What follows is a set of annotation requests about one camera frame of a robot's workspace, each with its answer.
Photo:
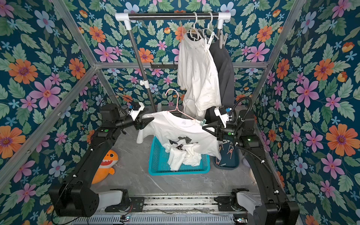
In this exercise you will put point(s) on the white garment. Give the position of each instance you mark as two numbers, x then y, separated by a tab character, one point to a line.
198	75
184	139

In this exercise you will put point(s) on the pink wire hanger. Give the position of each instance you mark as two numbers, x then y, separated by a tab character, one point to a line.
177	104

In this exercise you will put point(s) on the dark grey t-shirt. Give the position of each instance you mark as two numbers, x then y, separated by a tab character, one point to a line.
225	70

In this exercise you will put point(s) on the orange shark plush toy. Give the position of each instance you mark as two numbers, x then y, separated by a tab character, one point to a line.
106	167

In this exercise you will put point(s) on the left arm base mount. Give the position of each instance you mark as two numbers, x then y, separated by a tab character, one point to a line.
128	204

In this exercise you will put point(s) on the white steel clothes rack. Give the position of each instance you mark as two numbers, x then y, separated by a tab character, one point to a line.
144	55

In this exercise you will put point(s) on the dark teal clothespin tray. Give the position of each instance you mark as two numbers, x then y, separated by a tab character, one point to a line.
230	158

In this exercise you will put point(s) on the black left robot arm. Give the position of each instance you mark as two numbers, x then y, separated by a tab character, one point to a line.
74	197

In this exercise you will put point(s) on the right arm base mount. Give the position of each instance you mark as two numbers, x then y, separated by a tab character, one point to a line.
228	204

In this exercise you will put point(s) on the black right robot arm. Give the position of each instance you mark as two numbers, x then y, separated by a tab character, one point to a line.
273	207

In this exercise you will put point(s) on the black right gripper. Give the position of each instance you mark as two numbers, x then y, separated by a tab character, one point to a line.
219	132

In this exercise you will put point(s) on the mint green clothespin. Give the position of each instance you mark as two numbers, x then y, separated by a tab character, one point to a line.
203	122

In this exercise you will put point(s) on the teal laundry basket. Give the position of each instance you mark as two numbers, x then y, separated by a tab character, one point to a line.
158	165

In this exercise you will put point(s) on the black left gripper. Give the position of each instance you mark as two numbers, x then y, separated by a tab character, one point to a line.
142	124

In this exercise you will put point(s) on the black wall hook rail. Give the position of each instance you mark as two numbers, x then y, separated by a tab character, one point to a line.
171	65

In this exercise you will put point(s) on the white plastic hanger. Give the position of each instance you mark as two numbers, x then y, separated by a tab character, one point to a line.
209	30
193	33

